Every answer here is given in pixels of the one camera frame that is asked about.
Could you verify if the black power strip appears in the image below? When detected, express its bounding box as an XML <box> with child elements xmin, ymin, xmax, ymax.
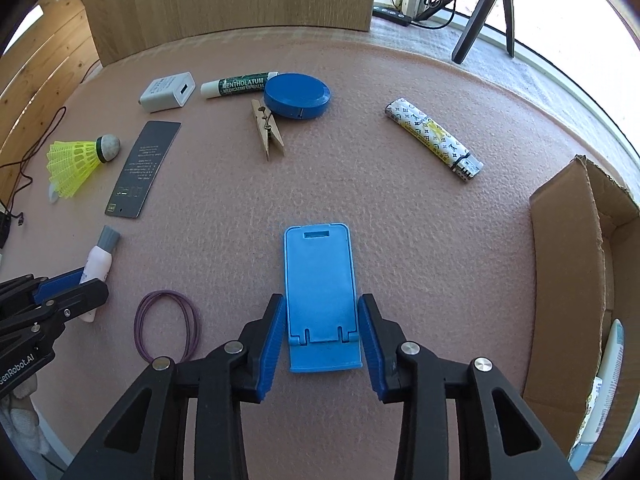
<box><xmin>372</xmin><ymin>6</ymin><xmax>413</xmax><ymax>25</ymax></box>

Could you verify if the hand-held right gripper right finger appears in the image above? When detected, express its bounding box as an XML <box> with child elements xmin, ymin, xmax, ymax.
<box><xmin>357</xmin><ymin>292</ymin><xmax>576</xmax><ymax>480</ymax></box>

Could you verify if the black tripod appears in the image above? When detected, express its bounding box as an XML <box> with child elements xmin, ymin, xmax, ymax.
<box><xmin>415</xmin><ymin>0</ymin><xmax>516</xmax><ymax>65</ymax></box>

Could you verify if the white patterned lighter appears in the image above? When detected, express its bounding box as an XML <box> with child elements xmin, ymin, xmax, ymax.
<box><xmin>385</xmin><ymin>97</ymin><xmax>484</xmax><ymax>184</ymax></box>

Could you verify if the person's left hand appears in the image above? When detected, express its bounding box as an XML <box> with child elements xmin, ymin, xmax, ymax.
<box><xmin>0</xmin><ymin>379</ymin><xmax>48</xmax><ymax>456</ymax></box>

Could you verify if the white charger adapter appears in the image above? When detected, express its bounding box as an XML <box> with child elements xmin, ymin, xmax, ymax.
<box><xmin>139</xmin><ymin>72</ymin><xmax>195</xmax><ymax>113</ymax></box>

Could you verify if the purple hair tie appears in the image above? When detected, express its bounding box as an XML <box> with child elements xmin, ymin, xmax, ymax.
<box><xmin>135</xmin><ymin>289</ymin><xmax>201</xmax><ymax>363</ymax></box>

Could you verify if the wooden clothespin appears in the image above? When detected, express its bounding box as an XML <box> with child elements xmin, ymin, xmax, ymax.
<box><xmin>251</xmin><ymin>99</ymin><xmax>286</xmax><ymax>162</ymax></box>

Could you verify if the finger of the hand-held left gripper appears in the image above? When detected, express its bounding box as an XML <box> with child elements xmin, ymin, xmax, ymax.
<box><xmin>0</xmin><ymin>267</ymin><xmax>87</xmax><ymax>318</ymax></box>
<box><xmin>0</xmin><ymin>278</ymin><xmax>109</xmax><ymax>357</ymax></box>

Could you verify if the blue plastic phone stand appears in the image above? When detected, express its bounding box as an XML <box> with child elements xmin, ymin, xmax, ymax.
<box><xmin>283</xmin><ymin>222</ymin><xmax>363</xmax><ymax>373</ymax></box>

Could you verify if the dark grey card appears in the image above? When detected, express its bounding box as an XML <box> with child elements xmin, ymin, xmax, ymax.
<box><xmin>105</xmin><ymin>120</ymin><xmax>182</xmax><ymax>219</ymax></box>

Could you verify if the white green lip balm tube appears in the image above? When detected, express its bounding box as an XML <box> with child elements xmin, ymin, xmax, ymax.
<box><xmin>200</xmin><ymin>71</ymin><xmax>280</xmax><ymax>100</ymax></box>

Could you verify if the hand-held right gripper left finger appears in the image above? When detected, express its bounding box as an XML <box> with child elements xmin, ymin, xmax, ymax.
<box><xmin>75</xmin><ymin>292</ymin><xmax>287</xmax><ymax>480</ymax></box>

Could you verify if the small pink bottle grey cap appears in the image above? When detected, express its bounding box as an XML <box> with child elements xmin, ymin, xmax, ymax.
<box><xmin>79</xmin><ymin>225</ymin><xmax>120</xmax><ymax>323</ymax></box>

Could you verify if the white lotion bottle blue cap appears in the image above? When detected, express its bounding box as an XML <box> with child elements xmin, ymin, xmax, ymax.
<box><xmin>570</xmin><ymin>319</ymin><xmax>626</xmax><ymax>468</ymax></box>

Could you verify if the blue round case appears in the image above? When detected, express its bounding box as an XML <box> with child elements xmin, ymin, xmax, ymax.
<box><xmin>263</xmin><ymin>73</ymin><xmax>331</xmax><ymax>121</ymax></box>

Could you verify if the yellow shuttlecock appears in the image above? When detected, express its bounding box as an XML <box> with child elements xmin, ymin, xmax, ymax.
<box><xmin>46</xmin><ymin>134</ymin><xmax>121</xmax><ymax>199</ymax></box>

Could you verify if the light wooden board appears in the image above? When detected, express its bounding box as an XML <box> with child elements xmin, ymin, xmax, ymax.
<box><xmin>80</xmin><ymin>0</ymin><xmax>377</xmax><ymax>67</ymax></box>

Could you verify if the cardboard box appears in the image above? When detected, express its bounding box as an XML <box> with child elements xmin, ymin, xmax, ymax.
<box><xmin>522</xmin><ymin>155</ymin><xmax>640</xmax><ymax>471</ymax></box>

